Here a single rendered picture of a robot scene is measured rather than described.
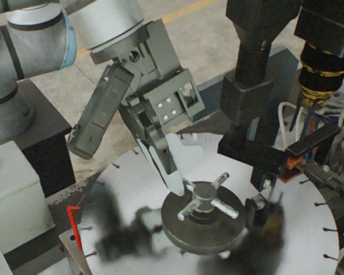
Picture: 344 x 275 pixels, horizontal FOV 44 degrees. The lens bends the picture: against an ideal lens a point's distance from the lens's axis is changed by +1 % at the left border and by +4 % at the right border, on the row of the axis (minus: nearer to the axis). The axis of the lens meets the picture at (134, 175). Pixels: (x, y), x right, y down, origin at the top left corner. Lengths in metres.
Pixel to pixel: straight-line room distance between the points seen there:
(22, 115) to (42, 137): 0.07
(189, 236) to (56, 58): 0.56
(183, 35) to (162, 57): 2.34
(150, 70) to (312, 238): 0.29
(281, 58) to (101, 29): 0.43
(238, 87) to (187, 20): 2.52
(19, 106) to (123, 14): 0.60
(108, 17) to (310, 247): 0.36
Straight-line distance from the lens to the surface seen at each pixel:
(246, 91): 0.47
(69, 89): 2.43
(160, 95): 0.48
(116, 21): 0.45
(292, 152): 0.63
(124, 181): 0.61
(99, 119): 0.47
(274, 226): 0.57
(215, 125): 1.00
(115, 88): 0.47
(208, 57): 2.61
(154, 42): 0.49
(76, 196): 0.86
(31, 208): 0.76
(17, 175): 0.72
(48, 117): 1.06
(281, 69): 0.82
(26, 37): 0.94
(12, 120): 1.01
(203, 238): 0.53
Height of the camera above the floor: 1.41
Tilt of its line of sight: 48 degrees down
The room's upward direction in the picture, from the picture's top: 5 degrees counter-clockwise
